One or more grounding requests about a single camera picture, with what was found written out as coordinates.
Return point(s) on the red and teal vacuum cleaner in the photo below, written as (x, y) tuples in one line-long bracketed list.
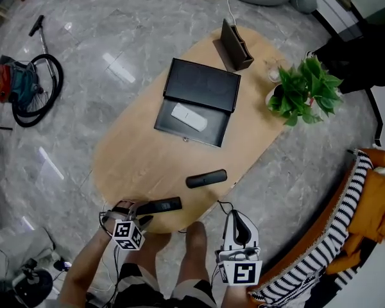
[(16, 85)]

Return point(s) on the green potted plant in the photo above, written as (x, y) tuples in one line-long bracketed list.
[(303, 91)]

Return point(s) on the oval wooden coffee table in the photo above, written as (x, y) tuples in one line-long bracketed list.
[(141, 159)]

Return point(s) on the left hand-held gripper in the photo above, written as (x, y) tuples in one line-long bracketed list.
[(128, 234)]

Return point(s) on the orange padded cushion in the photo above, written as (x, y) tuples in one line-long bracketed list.
[(375, 210)]

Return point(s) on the striped blanket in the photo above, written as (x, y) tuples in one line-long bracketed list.
[(340, 223)]

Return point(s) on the person's left leg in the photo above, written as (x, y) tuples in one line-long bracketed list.
[(157, 255)]

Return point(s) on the person's leg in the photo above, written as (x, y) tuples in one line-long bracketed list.
[(157, 255), (195, 252)]

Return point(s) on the person's right forearm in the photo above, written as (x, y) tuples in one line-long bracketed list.
[(235, 297)]

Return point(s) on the rounded black remote control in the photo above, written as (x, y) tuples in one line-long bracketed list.
[(205, 179)]

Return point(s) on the person's left forearm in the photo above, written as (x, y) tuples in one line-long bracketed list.
[(83, 268)]

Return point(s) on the grey round cushion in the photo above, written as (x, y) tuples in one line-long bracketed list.
[(304, 1)]

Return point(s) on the black storage box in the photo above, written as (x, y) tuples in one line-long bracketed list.
[(199, 82)]

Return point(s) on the white remote control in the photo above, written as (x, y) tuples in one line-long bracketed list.
[(189, 116)]

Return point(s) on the person's right leg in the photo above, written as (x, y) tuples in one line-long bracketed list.
[(195, 252)]

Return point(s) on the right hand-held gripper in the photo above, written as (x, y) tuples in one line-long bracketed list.
[(240, 271)]

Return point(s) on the brown desk organizer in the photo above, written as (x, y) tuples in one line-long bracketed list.
[(232, 43)]

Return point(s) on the person's left hand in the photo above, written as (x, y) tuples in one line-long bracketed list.
[(123, 205)]

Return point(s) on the clear glass cup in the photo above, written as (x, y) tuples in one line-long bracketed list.
[(273, 74)]

